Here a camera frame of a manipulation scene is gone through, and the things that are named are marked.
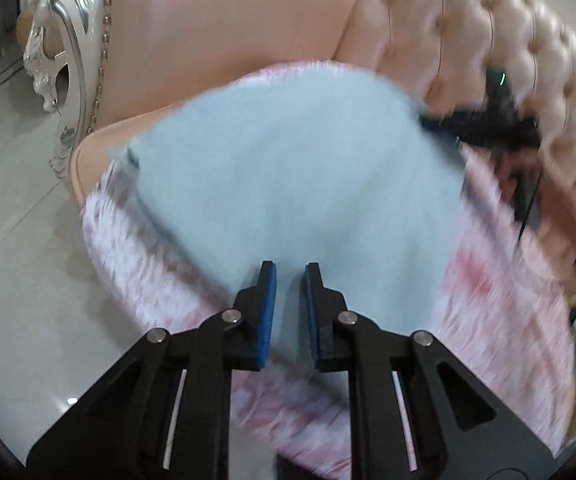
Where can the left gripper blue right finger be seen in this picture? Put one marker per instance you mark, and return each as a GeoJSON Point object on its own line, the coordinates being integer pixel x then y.
{"type": "Point", "coordinates": [329, 339]}

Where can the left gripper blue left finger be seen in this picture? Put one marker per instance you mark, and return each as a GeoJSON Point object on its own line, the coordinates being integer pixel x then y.
{"type": "Point", "coordinates": [252, 336]}

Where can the light blue sweater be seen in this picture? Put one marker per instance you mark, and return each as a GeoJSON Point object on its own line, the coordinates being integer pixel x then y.
{"type": "Point", "coordinates": [328, 165]}

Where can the person's right hand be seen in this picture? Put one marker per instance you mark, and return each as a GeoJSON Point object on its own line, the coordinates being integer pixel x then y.
{"type": "Point", "coordinates": [522, 179]}

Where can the tufted peach leather sofa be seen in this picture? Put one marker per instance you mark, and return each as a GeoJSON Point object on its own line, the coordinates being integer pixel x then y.
{"type": "Point", "coordinates": [111, 67]}

